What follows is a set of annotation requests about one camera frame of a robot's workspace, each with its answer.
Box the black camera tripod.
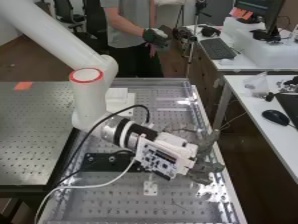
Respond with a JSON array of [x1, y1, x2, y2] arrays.
[[183, 0, 210, 79]]

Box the clear plastic bag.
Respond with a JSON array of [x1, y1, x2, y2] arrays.
[[242, 71, 271, 98]]

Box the black office chair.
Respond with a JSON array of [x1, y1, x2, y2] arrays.
[[52, 0, 88, 24]]

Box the clear box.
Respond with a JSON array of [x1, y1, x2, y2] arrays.
[[37, 78, 249, 224]]

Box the black headphones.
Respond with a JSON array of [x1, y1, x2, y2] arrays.
[[199, 25, 222, 38]]

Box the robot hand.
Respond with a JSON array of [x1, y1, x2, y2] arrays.
[[133, 128, 226, 186]]

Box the black computer monitor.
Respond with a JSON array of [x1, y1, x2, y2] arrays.
[[231, 0, 287, 43]]

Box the white cable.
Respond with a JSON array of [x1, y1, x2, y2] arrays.
[[33, 159, 138, 224]]

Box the small white box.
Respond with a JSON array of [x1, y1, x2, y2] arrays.
[[105, 87, 137, 117]]

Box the person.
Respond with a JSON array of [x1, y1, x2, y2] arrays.
[[98, 0, 171, 79]]

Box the black cable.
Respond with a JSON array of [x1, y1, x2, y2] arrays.
[[52, 104, 151, 188]]

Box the black keyboard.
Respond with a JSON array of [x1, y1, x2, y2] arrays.
[[274, 92, 298, 131], [198, 37, 238, 61]]

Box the small black gadget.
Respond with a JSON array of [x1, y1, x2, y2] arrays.
[[263, 92, 276, 103]]

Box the black computer mouse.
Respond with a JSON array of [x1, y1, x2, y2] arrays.
[[261, 109, 291, 127]]

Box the orange sticky note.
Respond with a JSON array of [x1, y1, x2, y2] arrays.
[[229, 7, 254, 19]]

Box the orange tape patch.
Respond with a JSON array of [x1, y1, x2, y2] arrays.
[[12, 81, 34, 92]]

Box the white desk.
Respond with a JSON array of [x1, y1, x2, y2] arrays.
[[183, 23, 298, 73], [211, 73, 298, 184]]

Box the black plate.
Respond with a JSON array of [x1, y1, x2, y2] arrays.
[[81, 152, 145, 173]]

